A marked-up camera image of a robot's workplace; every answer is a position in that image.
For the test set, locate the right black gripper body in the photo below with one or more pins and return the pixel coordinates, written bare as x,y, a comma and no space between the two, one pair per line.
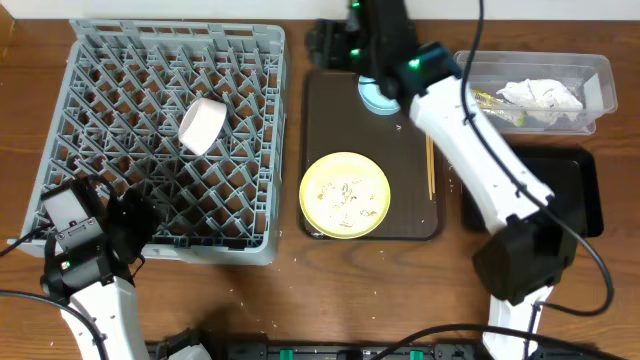
326,38

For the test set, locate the light blue bowl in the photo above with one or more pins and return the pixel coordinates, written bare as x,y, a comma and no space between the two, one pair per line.
374,100

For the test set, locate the green yellow snack wrapper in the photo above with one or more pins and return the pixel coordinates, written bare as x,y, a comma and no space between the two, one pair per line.
500,108

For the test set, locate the white tissue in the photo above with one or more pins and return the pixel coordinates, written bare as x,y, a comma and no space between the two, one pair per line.
546,100

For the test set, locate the white pink bowl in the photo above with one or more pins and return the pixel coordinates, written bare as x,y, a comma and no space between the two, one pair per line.
201,125

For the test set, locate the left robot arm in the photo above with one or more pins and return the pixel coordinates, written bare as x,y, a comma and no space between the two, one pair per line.
97,236

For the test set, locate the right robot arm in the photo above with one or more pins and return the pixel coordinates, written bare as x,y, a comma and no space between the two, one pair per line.
530,246

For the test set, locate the clear plastic waste bin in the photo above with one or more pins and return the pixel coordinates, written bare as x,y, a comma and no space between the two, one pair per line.
589,77

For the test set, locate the dark brown serving tray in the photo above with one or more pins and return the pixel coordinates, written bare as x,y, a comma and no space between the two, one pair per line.
336,120

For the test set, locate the wooden chopstick left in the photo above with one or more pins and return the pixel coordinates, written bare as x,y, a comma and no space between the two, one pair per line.
428,158

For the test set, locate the wooden chopstick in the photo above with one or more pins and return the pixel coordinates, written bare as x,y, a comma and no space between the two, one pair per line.
428,158
432,166

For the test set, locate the wooden chopstick right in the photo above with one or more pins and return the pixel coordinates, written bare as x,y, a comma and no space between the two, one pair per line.
432,166

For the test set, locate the yellow dirty plate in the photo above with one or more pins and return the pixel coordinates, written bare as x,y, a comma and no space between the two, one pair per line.
344,195

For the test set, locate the black rectangular tray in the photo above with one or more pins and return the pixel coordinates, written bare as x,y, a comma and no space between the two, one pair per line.
570,172

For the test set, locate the grey plastic dish rack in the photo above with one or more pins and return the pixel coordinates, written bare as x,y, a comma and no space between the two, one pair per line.
127,86

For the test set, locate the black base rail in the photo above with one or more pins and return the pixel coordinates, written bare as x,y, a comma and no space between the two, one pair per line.
261,348

